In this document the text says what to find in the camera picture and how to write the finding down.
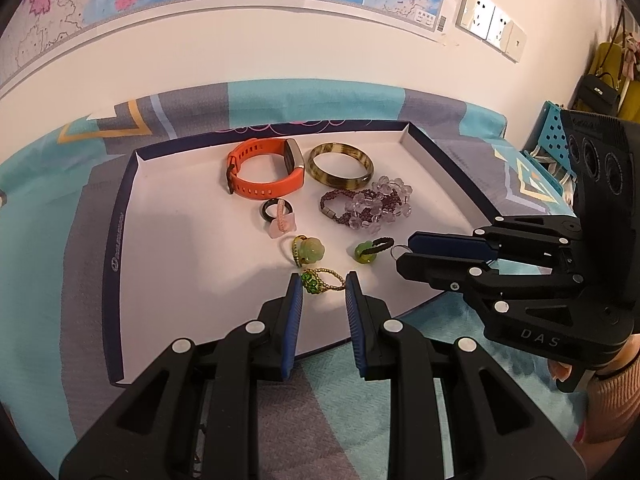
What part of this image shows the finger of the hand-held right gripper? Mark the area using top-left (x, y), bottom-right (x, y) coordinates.
top-left (395, 252), bottom-right (586, 311)
top-left (407, 215), bottom-right (583, 266)

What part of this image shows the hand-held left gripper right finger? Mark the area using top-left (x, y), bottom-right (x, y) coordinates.
top-left (345, 271), bottom-right (586, 480)

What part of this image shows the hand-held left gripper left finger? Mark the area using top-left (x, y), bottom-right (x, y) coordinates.
top-left (59, 272), bottom-right (305, 480)

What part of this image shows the gold green beaded ring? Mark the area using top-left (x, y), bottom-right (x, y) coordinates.
top-left (300, 267), bottom-right (348, 295)

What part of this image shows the green bead black cord ring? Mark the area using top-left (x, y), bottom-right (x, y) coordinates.
top-left (352, 236), bottom-right (396, 266)

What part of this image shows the green flower bead ring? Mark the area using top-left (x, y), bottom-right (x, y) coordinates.
top-left (291, 234), bottom-right (326, 267)

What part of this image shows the clear crystal bracelet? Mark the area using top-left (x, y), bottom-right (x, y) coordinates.
top-left (345, 175), bottom-right (416, 233)

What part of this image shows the pink stone ring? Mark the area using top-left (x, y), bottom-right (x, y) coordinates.
top-left (267, 200), bottom-right (298, 238)

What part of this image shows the white tray with navy rim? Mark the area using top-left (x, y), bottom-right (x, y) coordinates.
top-left (101, 120), bottom-right (503, 388)

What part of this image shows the purple beaded bracelet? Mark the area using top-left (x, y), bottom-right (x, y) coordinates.
top-left (320, 187), bottom-right (413, 226)

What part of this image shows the person's right forearm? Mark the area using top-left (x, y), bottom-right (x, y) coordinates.
top-left (575, 360), bottom-right (640, 446)

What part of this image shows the person's right hand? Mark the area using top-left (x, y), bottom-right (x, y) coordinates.
top-left (547, 332), bottom-right (640, 382)

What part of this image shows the striped cloth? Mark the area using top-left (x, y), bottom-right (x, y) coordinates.
top-left (522, 146), bottom-right (578, 203)

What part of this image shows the blue perforated plastic basket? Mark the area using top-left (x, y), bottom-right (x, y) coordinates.
top-left (530, 100), bottom-right (576, 163)

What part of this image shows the brown mottled bangle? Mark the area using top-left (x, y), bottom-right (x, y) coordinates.
top-left (306, 142), bottom-right (375, 192)

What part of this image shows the orange smartwatch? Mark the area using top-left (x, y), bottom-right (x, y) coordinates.
top-left (224, 137), bottom-right (306, 200)

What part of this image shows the black handbag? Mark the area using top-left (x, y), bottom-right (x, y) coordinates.
top-left (570, 72), bottom-right (632, 117)

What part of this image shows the yellow handbag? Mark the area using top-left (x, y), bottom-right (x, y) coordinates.
top-left (587, 7), bottom-right (640, 81)

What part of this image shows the teal grey printed blanket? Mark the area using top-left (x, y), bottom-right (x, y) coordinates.
top-left (0, 79), bottom-right (591, 480)

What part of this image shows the white wall socket panel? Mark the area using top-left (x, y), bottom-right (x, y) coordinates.
top-left (455, 0), bottom-right (528, 64)

